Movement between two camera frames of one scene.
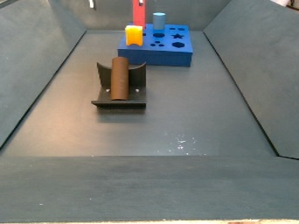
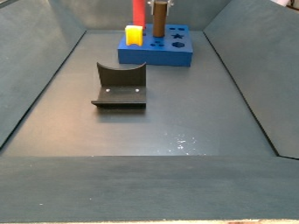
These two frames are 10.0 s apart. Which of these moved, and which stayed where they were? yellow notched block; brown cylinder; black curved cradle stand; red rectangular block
Moved: brown cylinder
Stayed: yellow notched block; red rectangular block; black curved cradle stand
